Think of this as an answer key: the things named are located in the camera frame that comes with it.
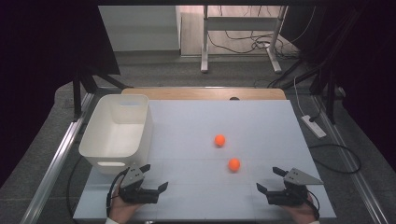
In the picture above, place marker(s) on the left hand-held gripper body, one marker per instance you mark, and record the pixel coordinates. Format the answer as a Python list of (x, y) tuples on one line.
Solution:
[(134, 193)]

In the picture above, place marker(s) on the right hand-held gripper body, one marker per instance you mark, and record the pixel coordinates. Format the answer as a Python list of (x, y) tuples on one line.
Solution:
[(289, 196)]

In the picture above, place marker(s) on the white plastic bin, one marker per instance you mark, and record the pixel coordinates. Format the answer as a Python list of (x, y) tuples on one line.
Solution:
[(124, 137)]

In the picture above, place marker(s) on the orange ball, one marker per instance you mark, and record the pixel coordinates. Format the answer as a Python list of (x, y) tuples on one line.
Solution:
[(234, 164), (219, 140)]

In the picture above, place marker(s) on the person's right hand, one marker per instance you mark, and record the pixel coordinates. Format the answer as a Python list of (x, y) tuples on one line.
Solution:
[(303, 213)]

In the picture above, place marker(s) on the person's left hand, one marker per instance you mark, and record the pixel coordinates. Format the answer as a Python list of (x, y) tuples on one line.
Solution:
[(121, 211)]

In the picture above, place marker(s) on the white power strip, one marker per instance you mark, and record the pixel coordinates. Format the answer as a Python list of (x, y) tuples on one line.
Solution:
[(313, 126)]

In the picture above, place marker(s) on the small black knob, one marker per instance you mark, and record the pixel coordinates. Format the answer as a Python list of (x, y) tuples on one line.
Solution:
[(234, 98)]

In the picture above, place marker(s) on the black metal stand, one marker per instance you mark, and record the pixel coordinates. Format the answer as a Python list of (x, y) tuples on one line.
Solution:
[(330, 96)]

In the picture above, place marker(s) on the wooden table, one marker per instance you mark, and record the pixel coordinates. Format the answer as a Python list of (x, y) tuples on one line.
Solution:
[(202, 94)]

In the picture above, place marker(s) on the black tripod stand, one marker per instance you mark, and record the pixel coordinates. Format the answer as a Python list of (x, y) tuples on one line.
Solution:
[(77, 96)]

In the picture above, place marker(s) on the black curtain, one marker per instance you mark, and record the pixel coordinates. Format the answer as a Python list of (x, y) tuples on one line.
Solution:
[(46, 62), (367, 62)]

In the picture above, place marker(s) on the white cabinet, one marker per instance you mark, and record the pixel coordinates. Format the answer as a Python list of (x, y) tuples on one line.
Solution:
[(140, 28)]

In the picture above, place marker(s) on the aluminium floor rail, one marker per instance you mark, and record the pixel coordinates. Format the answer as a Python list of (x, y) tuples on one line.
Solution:
[(358, 177), (56, 165)]

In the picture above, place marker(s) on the white desk frame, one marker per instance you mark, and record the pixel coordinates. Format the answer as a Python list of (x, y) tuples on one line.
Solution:
[(239, 23)]

